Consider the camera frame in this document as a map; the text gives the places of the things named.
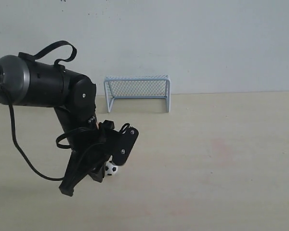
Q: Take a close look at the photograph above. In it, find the black cable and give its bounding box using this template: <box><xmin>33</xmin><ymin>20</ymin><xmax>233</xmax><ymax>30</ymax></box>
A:
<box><xmin>4</xmin><ymin>86</ymin><xmax>102</xmax><ymax>181</ymax></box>

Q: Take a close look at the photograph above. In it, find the small white soccer goal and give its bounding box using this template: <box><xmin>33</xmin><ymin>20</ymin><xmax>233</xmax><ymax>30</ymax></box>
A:
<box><xmin>104</xmin><ymin>75</ymin><xmax>171</xmax><ymax>113</ymax></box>

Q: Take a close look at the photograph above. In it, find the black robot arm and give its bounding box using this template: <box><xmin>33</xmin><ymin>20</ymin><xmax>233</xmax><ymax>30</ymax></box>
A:
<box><xmin>0</xmin><ymin>53</ymin><xmax>139</xmax><ymax>188</ymax></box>

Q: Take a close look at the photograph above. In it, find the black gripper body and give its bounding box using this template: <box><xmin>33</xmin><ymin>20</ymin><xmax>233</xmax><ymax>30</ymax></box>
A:
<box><xmin>69</xmin><ymin>120</ymin><xmax>115</xmax><ymax>162</ymax></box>

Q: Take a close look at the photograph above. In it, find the small black white soccer ball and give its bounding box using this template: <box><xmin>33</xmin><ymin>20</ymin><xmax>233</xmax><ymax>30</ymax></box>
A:
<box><xmin>105</xmin><ymin>161</ymin><xmax>118</xmax><ymax>176</ymax></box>

